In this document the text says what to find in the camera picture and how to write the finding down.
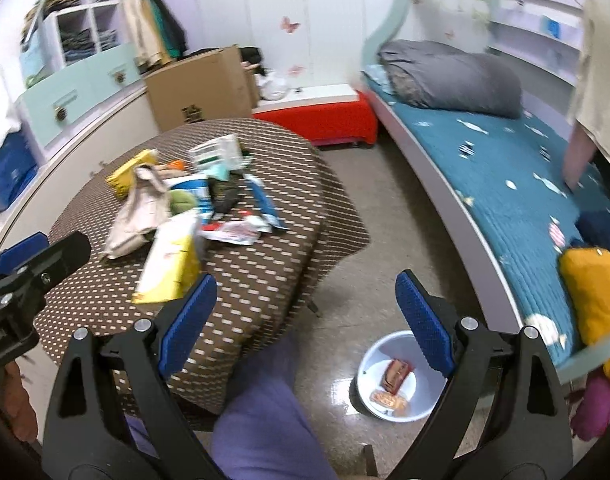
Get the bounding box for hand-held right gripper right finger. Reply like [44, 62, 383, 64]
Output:
[385, 269, 576, 480]

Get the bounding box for person's purple trouser leg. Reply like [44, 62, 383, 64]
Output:
[125, 332, 341, 480]

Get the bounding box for white bench top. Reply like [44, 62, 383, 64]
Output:
[252, 82, 361, 109]

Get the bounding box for orange biscuit wrapper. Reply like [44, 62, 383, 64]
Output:
[369, 389, 410, 417]

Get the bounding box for light blue pillow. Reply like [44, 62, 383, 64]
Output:
[361, 64, 393, 93]

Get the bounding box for cardboard box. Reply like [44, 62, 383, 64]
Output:
[144, 45, 258, 131]

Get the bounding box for white wall shelf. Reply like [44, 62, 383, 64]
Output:
[485, 0, 586, 91]

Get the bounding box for red and white wrapper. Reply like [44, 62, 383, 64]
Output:
[197, 217, 263, 246]

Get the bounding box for light teal drawer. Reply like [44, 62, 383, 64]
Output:
[22, 75, 93, 128]
[82, 42, 142, 93]

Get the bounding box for white curved bed frame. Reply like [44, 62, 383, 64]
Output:
[367, 85, 586, 391]

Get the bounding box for white and blue pouch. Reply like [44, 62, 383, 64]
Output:
[167, 175, 213, 213]

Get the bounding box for folded dark clothes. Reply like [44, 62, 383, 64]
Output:
[60, 27, 98, 59]

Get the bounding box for dark blue cloth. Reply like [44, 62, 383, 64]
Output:
[575, 210, 610, 251]

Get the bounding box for brown dotted tablecloth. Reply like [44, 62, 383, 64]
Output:
[35, 117, 371, 416]

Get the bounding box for pink cloth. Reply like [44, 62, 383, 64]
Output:
[560, 120, 598, 192]

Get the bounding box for pale green headboard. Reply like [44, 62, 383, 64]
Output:
[360, 0, 417, 67]

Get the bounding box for red and brown wrapper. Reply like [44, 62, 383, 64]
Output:
[380, 358, 415, 393]

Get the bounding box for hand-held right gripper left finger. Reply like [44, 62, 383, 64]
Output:
[41, 272, 221, 480]

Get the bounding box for grey metal pole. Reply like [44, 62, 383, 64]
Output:
[22, 0, 70, 47]

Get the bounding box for green crumpled cloth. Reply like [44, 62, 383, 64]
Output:
[167, 192, 198, 214]

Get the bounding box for blue and white wrapper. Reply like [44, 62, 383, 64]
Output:
[242, 172, 290, 233]

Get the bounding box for person's left hand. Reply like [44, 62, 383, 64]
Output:
[4, 362, 40, 443]

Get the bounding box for white plastic bag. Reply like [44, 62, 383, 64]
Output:
[259, 70, 291, 101]

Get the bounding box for magenta cloth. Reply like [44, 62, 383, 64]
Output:
[570, 370, 610, 441]

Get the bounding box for green hanging garment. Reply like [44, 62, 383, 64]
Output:
[147, 0, 187, 61]

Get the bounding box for red low bench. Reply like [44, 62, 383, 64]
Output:
[252, 91, 381, 148]

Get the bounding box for grey quilt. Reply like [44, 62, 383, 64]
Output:
[377, 40, 523, 120]

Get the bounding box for beige hanging garment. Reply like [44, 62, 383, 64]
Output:
[120, 0, 158, 68]

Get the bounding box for white low cabinet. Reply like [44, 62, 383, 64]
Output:
[0, 80, 161, 271]

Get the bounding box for white and green carton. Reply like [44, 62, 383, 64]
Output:
[188, 133, 246, 168]

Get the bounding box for blue bag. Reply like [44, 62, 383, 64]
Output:
[0, 130, 38, 213]

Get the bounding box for yellow snack packet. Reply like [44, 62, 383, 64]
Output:
[106, 149, 161, 198]

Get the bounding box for yellow cushion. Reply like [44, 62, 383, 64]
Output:
[558, 246, 610, 381]

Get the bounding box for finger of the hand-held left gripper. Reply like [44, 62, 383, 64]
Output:
[0, 232, 52, 281]
[15, 231, 93, 301]

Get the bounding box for beige hanging cloth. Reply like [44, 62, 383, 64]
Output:
[568, 0, 610, 176]

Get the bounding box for white plastic basin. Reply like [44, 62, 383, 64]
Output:
[356, 331, 448, 423]

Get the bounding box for teal printed bed sheet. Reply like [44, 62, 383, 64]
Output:
[362, 65, 610, 361]

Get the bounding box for white and yellow bag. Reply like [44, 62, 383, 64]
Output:
[131, 208, 203, 306]

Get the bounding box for black and gold wrapper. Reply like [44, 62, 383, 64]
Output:
[208, 177, 243, 215]

